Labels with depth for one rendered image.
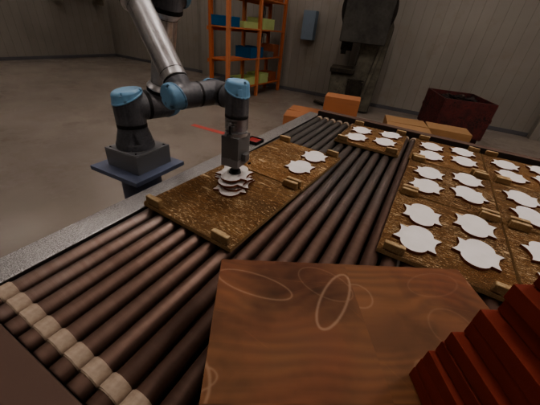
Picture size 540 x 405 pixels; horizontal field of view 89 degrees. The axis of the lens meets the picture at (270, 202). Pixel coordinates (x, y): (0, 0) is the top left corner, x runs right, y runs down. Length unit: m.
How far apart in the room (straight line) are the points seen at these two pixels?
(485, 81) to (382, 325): 7.28
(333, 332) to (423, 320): 0.17
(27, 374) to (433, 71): 7.51
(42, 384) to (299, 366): 0.39
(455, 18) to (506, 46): 1.11
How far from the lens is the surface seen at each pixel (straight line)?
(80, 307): 0.72
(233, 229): 0.81
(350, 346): 0.49
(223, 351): 0.45
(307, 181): 1.11
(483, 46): 7.58
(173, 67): 0.92
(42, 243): 0.92
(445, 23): 7.53
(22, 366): 0.64
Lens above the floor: 1.44
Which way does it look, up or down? 32 degrees down
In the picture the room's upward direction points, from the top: 7 degrees clockwise
